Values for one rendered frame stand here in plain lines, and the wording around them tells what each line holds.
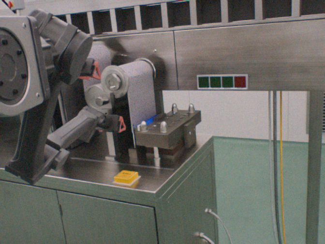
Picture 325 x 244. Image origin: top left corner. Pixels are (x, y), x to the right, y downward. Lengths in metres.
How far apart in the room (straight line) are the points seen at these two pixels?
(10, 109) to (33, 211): 1.37
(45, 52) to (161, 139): 1.00
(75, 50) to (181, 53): 1.19
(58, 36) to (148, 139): 0.97
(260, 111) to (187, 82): 2.46
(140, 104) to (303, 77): 0.74
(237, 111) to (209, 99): 0.37
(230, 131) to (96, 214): 3.00
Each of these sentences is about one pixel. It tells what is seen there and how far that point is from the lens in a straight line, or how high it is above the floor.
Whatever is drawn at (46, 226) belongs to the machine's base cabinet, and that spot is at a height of 0.61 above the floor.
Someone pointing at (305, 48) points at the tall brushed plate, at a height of 1.33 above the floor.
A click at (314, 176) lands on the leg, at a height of 0.67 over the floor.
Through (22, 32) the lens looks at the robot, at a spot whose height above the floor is 1.49.
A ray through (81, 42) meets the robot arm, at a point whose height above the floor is 1.47.
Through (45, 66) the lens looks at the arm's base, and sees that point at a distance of 0.54.
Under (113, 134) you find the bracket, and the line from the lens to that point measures 1.60.
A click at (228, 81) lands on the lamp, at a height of 1.19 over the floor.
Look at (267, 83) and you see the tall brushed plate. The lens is 1.65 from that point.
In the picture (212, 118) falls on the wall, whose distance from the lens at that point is 4.33.
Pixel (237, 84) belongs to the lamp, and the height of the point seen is 1.17.
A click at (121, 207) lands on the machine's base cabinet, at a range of 1.44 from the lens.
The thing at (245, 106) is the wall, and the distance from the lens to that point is 4.17.
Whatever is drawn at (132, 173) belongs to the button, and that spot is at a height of 0.92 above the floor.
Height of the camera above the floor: 1.49
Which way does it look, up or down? 16 degrees down
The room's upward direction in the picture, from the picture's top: 5 degrees counter-clockwise
